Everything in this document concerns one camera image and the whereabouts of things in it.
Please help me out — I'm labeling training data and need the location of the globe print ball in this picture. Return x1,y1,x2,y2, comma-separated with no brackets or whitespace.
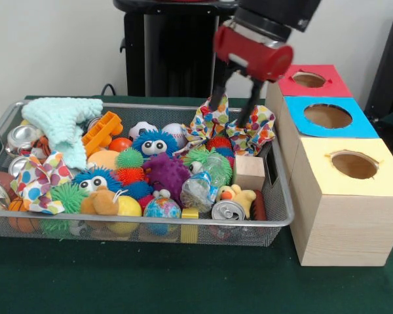
142,196,181,219

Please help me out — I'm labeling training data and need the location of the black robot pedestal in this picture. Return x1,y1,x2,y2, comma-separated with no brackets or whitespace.
113,0,252,99

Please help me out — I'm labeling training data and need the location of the mint waffle cloth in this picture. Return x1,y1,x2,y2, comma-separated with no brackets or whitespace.
21,97,104,169

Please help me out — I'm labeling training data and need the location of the metal mesh bin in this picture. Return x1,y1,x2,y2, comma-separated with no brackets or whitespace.
0,100,295,248

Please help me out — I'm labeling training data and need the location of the orange plastic block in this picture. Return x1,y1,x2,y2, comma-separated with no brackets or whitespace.
81,111,124,158

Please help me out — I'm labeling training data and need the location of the polka-dot colourful cloth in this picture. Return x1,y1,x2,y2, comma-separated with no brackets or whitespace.
9,150,73,215
173,94,231,154

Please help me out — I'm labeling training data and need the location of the purple spiky rubber toy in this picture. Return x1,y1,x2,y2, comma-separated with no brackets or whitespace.
142,152,191,205

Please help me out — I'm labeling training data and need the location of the silver drink can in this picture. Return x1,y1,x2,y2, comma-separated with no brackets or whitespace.
211,199,246,220

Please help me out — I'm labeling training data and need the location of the clear bottle with blue label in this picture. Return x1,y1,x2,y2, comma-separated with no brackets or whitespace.
179,153,232,210

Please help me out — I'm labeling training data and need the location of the dark green tablecloth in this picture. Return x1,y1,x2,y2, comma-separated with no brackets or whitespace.
0,94,393,314

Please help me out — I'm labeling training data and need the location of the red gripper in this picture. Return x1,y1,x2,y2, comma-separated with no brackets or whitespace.
209,25,295,128

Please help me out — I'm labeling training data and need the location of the brown teddy bear plush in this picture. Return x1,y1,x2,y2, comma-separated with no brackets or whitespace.
80,185,121,216

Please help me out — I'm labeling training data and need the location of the wooden three-hole box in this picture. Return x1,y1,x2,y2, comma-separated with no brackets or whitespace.
264,64,393,268

